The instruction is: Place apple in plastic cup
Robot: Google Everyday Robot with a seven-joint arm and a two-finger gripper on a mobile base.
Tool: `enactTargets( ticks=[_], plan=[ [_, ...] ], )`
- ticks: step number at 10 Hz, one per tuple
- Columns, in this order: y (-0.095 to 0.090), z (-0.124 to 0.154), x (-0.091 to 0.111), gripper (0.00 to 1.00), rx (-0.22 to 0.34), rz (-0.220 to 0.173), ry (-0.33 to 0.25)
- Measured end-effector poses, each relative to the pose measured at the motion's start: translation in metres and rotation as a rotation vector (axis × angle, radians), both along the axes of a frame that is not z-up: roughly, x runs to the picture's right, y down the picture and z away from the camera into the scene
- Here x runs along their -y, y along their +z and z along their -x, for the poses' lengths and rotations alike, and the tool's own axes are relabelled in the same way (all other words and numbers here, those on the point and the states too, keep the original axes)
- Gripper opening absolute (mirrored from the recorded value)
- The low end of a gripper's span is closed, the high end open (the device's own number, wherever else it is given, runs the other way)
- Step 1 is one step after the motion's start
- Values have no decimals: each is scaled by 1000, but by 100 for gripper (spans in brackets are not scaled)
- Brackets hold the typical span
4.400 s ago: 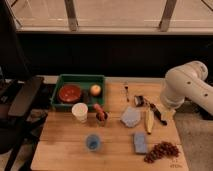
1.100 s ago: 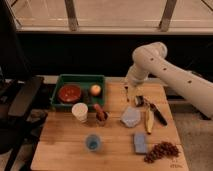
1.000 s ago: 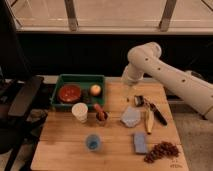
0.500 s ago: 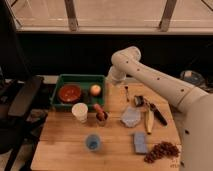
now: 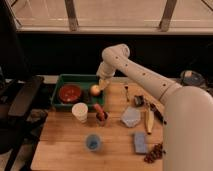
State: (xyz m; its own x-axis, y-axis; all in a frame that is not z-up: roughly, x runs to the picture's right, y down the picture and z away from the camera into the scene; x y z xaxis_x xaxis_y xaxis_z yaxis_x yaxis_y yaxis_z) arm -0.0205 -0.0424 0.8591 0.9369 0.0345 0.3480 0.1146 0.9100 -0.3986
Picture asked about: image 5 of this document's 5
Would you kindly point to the yellow-red apple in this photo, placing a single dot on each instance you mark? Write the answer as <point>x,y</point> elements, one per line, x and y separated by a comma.
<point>95,90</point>

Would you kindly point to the white paper cup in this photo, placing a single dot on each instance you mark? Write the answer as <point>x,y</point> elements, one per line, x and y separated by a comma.
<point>80,111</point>

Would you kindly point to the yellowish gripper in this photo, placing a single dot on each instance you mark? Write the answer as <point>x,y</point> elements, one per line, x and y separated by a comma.
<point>103,83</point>

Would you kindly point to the dark avocado in bin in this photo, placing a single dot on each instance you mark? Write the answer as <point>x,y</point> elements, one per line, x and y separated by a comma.
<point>86,97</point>

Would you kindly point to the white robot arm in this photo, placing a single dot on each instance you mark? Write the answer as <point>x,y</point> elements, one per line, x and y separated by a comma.
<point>188,112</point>

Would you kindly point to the blue plastic cup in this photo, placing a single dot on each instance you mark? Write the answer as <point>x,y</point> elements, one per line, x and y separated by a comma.
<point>93,142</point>

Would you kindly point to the red bowl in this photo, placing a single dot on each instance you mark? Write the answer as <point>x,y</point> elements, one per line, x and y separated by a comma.
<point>69,93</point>

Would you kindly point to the bunch of red grapes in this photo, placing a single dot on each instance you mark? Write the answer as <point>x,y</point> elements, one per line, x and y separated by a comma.
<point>155,154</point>

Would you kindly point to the black office chair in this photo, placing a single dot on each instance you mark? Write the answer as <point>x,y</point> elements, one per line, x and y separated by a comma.
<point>14,127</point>

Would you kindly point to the blue sponge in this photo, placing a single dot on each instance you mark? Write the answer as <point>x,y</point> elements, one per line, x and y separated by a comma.
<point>139,143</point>

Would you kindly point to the black handled knife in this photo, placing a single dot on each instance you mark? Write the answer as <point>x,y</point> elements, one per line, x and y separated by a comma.
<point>156,112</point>

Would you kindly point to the small black box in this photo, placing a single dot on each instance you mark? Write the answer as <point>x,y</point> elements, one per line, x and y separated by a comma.
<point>138,100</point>

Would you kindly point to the blue grey object on floor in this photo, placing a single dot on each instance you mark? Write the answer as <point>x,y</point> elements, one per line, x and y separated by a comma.
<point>192,78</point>

